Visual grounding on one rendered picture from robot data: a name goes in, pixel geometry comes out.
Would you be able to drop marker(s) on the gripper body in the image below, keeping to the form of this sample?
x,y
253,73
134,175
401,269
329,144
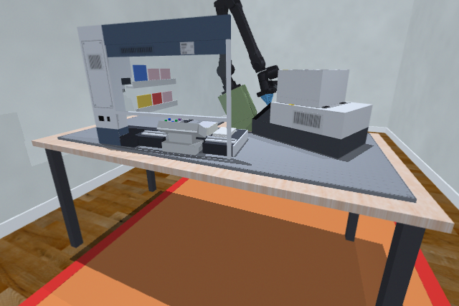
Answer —
x,y
264,86

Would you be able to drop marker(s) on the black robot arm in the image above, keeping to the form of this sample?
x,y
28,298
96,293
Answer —
x,y
257,61

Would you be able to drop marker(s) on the white pcr plate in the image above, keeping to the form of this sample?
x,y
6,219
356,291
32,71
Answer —
x,y
222,132

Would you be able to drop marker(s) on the white lab instrument with black keypad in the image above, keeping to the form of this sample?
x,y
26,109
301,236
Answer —
x,y
310,112

